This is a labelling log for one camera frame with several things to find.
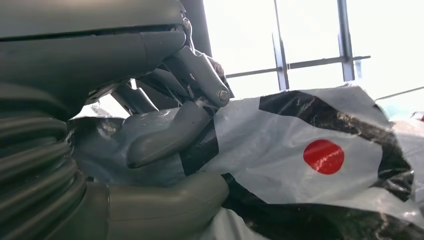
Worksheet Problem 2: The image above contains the grey parcel black print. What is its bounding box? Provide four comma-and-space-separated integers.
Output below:
67, 84, 424, 240

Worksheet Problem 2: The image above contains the dark window frame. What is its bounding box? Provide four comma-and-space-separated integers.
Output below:
225, 0, 372, 92

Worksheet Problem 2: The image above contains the white conveyor side rail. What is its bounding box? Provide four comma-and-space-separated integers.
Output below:
375, 86, 424, 101

